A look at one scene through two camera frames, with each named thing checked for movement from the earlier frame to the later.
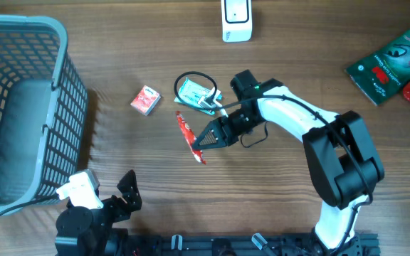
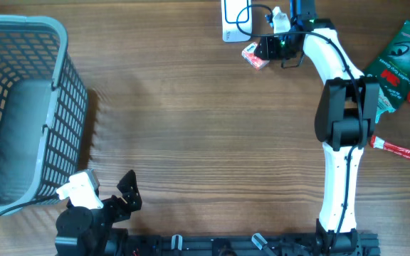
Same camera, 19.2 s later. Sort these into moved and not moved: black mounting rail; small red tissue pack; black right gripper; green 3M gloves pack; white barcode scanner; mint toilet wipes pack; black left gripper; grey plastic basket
Moved: black right gripper; mint toilet wipes pack; green 3M gloves pack; small red tissue pack
Not moved: white barcode scanner; black left gripper; black mounting rail; grey plastic basket
